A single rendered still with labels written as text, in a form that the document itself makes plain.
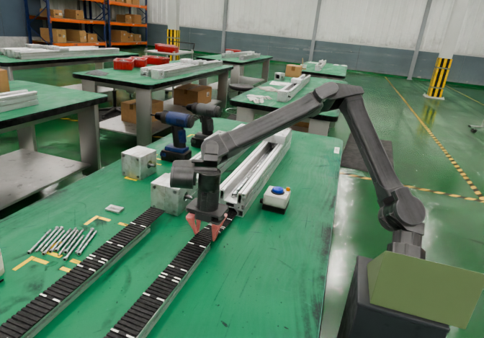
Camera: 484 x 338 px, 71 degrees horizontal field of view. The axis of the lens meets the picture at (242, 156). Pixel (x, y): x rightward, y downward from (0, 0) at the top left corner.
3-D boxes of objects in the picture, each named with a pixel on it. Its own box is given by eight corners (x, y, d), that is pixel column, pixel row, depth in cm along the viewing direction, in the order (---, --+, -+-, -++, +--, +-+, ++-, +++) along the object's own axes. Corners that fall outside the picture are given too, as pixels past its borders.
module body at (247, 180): (243, 218, 110) (245, 194, 107) (214, 210, 113) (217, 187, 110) (289, 148, 182) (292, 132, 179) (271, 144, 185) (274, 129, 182)
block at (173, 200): (184, 218, 107) (185, 191, 103) (150, 209, 110) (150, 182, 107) (196, 205, 115) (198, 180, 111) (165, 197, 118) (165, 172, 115)
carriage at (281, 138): (283, 150, 159) (285, 136, 157) (261, 145, 162) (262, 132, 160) (289, 141, 174) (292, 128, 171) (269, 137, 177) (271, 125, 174)
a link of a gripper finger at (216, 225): (203, 229, 98) (204, 201, 94) (226, 236, 96) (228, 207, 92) (192, 242, 92) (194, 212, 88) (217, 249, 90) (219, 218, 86)
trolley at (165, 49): (173, 106, 582) (174, 44, 546) (143, 101, 591) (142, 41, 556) (194, 96, 676) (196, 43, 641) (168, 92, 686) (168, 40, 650)
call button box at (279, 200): (284, 215, 114) (287, 198, 112) (256, 208, 117) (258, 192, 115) (289, 205, 121) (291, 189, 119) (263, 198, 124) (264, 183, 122)
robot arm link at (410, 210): (361, 73, 98) (348, 91, 108) (318, 81, 96) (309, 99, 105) (432, 220, 83) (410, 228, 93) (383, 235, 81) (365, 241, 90)
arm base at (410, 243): (436, 269, 78) (410, 273, 89) (437, 235, 81) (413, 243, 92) (397, 259, 79) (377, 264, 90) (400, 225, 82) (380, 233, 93)
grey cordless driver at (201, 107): (214, 151, 166) (217, 107, 158) (177, 144, 171) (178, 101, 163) (220, 146, 173) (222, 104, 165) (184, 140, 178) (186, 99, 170)
